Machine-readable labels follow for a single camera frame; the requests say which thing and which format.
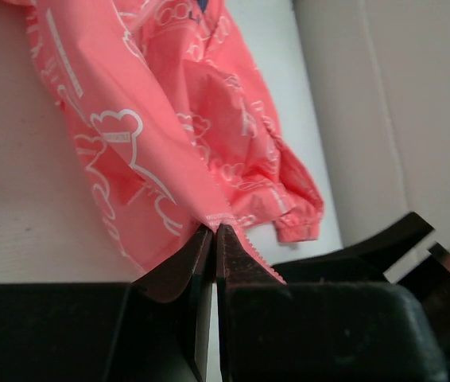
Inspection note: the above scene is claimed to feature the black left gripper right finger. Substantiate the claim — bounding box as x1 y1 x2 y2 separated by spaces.
215 226 448 381

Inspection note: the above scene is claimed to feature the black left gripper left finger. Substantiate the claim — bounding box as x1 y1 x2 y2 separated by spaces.
131 227 213 381

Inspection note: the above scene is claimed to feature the pink printed hooded jacket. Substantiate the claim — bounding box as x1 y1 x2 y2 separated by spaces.
25 0 325 285

